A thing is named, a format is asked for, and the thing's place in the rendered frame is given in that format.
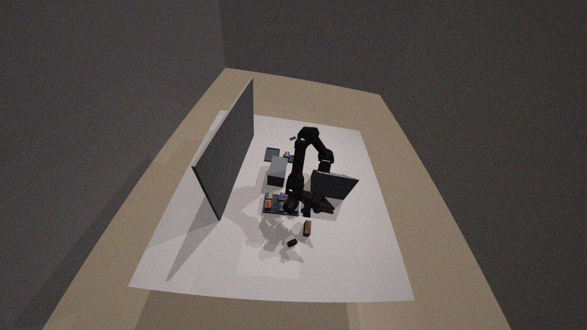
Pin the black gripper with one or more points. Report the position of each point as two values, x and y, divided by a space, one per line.
318 201

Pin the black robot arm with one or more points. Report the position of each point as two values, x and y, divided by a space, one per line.
295 180

